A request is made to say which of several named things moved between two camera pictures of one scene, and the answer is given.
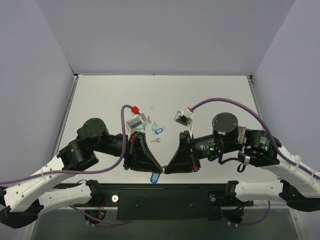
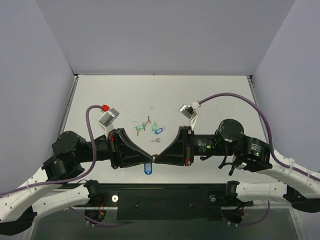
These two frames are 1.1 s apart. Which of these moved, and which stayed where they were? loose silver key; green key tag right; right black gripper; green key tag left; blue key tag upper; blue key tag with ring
Moved: right black gripper; blue key tag with ring
Stayed: green key tag right; green key tag left; blue key tag upper; loose silver key
